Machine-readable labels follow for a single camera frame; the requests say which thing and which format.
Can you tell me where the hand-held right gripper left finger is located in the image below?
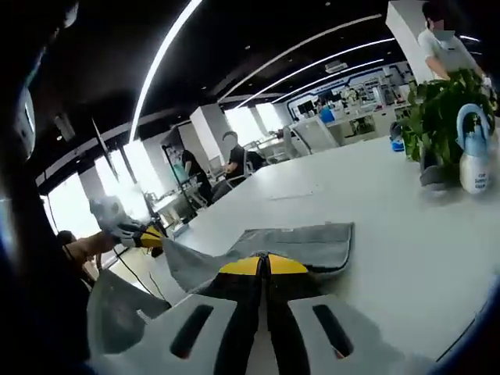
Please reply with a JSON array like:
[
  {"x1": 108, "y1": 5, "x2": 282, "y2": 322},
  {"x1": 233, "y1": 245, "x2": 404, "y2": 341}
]
[{"x1": 91, "y1": 254, "x2": 270, "y2": 375}]

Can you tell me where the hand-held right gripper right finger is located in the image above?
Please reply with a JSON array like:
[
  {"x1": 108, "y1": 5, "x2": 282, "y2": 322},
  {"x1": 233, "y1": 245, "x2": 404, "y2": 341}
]
[{"x1": 265, "y1": 252, "x2": 408, "y2": 375}]

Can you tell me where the grey towel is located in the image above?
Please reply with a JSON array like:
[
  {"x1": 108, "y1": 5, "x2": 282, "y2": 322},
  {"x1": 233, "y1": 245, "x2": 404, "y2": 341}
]
[{"x1": 162, "y1": 221, "x2": 355, "y2": 294}]

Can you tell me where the grey mesh chair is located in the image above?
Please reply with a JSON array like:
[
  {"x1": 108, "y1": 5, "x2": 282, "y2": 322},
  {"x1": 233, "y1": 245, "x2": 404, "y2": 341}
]
[{"x1": 85, "y1": 268, "x2": 173, "y2": 355}]

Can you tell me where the person's dark clothing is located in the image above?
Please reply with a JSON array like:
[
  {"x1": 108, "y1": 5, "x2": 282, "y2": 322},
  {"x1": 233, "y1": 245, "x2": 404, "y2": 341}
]
[{"x1": 0, "y1": 128, "x2": 94, "y2": 375}]

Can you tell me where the white flat strip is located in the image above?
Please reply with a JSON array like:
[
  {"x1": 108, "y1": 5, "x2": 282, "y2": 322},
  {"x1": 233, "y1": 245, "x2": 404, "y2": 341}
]
[{"x1": 270, "y1": 190, "x2": 326, "y2": 202}]

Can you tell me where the white table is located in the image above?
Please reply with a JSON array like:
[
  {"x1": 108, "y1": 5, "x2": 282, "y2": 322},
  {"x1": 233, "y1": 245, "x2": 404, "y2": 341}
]
[{"x1": 167, "y1": 134, "x2": 500, "y2": 364}]

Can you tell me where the white chest-worn device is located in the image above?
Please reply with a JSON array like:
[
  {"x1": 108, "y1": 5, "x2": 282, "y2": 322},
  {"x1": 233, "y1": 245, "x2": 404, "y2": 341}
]
[{"x1": 16, "y1": 86, "x2": 37, "y2": 153}]

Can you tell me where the black-backed office chair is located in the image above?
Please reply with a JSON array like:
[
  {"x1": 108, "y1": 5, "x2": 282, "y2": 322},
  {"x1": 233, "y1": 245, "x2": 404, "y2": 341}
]
[{"x1": 241, "y1": 149, "x2": 267, "y2": 177}]

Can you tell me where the white office chair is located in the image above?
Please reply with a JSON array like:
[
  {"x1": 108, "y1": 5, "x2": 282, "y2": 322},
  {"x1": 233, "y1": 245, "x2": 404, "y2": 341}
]
[{"x1": 290, "y1": 116, "x2": 341, "y2": 156}]

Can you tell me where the grey plant pot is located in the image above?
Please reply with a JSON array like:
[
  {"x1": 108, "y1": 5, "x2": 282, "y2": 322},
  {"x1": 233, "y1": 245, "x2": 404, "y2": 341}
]
[{"x1": 419, "y1": 147, "x2": 461, "y2": 191}]

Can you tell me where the white cabinet row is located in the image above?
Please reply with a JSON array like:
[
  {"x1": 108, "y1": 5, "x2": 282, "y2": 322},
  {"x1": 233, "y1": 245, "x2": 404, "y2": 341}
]
[{"x1": 327, "y1": 104, "x2": 412, "y2": 138}]

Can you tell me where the blue and white spray bottle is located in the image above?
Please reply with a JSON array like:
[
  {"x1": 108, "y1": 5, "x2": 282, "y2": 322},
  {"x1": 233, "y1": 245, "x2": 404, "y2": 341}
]
[{"x1": 455, "y1": 103, "x2": 500, "y2": 195}]

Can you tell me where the green potted plant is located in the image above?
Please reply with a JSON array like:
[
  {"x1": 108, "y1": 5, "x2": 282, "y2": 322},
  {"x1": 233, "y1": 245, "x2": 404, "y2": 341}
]
[{"x1": 397, "y1": 68, "x2": 498, "y2": 170}]

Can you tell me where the black cable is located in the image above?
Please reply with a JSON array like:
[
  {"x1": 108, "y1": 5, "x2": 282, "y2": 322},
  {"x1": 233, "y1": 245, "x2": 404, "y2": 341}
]
[{"x1": 115, "y1": 248, "x2": 172, "y2": 304}]

